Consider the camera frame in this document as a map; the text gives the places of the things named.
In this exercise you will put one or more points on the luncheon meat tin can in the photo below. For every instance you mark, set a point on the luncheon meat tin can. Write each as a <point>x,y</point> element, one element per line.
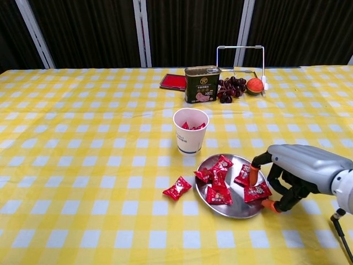
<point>201,85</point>

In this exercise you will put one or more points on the white partition post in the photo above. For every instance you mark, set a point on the white partition post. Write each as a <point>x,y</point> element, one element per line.
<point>34,33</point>
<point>142,33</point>
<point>245,27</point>
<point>351,60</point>

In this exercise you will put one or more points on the orange red round fruit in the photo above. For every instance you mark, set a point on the orange red round fruit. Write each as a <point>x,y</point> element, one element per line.
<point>255,87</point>

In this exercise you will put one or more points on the red rectangular tray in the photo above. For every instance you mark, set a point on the red rectangular tray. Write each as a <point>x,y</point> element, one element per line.
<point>172,82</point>

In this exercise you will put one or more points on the black curtain panel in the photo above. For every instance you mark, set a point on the black curtain panel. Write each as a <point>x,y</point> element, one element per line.
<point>193,27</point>
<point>303,27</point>
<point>11,33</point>
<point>88,33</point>

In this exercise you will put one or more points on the round metal plate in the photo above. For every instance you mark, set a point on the round metal plate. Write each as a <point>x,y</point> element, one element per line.
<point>237,204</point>

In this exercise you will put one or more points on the dark purple grape bunch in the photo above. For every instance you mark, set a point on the dark purple grape bunch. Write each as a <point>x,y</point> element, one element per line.
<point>234,84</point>

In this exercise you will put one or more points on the yellow white checked tablecloth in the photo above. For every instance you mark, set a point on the yellow white checked tablecloth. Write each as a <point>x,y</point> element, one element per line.
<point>82,165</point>

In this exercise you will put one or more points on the white paper cup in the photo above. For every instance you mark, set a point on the white paper cup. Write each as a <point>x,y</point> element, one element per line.
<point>190,143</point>

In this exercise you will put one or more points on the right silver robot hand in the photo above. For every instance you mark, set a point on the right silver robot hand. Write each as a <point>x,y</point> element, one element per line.
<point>298,163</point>

